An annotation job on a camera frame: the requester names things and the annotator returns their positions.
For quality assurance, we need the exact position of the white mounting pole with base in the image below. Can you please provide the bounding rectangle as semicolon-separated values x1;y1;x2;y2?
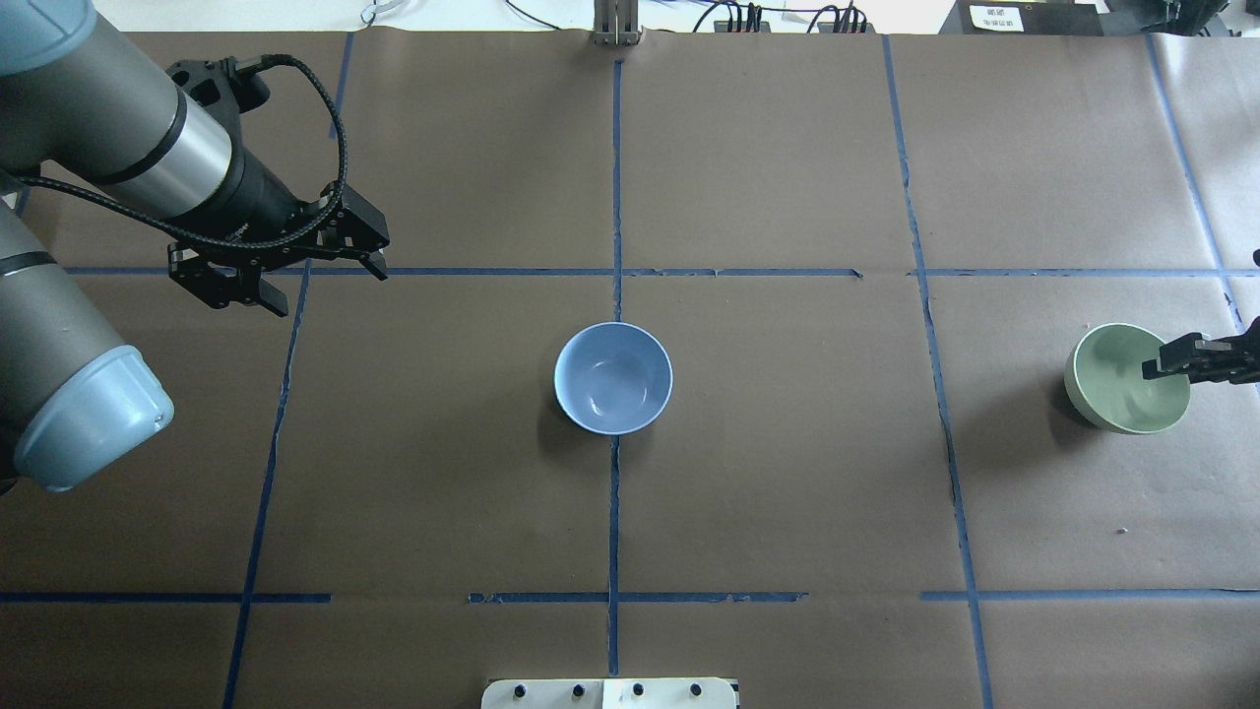
480;678;741;708

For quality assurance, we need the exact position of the blue bowl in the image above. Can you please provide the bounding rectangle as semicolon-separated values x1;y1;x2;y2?
552;320;674;436

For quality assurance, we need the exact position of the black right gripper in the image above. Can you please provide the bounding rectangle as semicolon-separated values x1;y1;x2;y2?
1142;317;1260;385

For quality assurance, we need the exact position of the aluminium frame post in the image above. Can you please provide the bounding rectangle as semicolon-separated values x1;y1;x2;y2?
591;0;643;47

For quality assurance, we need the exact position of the black box with label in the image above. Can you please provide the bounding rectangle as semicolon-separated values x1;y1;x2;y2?
937;1;1105;37

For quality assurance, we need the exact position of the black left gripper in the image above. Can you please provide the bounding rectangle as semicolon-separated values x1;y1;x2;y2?
169;149;391;319

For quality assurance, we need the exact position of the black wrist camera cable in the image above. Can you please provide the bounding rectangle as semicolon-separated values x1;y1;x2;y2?
20;53;349;251

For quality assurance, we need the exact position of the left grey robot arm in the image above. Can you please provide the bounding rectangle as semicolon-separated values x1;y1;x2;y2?
3;1;391;492

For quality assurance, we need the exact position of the green bowl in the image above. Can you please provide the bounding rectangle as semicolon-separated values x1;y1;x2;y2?
1062;322;1191;434

